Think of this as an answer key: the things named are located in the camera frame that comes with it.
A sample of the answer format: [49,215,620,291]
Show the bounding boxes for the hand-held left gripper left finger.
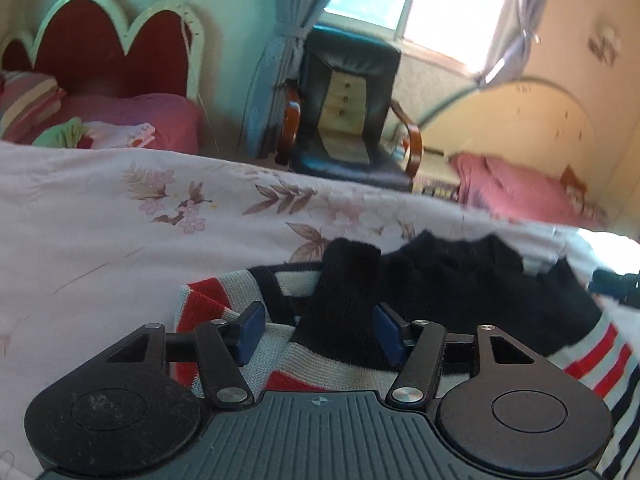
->
[104,301,267,409]

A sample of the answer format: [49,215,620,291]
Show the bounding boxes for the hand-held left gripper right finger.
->
[371,302,550,406]

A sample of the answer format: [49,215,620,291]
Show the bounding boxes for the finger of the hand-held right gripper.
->
[588,268,640,307]

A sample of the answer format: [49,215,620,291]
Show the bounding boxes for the striped knit sweater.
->
[172,230,640,480]

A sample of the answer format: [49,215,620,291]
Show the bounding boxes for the pink blanket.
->
[449,152,607,232]

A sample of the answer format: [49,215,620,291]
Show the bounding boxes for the cream arched headboard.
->
[419,76,610,223]

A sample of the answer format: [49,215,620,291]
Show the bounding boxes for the floral bed sheet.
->
[0,141,640,480]

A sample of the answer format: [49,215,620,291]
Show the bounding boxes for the black leather armchair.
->
[276,26,425,194]

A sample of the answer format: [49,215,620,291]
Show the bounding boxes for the pink pillow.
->
[49,92,202,155]

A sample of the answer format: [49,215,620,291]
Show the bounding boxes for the white pink folded cloth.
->
[82,122,157,150]

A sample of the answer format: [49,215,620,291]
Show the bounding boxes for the green folded cloth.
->
[31,117,97,149]

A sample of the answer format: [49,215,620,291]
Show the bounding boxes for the grey-blue curtain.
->
[244,0,357,159]
[477,0,557,88]

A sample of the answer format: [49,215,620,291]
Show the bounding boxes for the bright window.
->
[324,0,532,77]

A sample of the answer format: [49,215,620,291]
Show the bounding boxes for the striped pillow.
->
[0,70,67,144]

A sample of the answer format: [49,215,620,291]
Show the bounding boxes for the red scalloped headboard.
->
[0,0,207,111]

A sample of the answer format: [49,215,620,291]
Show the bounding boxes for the wall lamp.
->
[586,24,622,67]

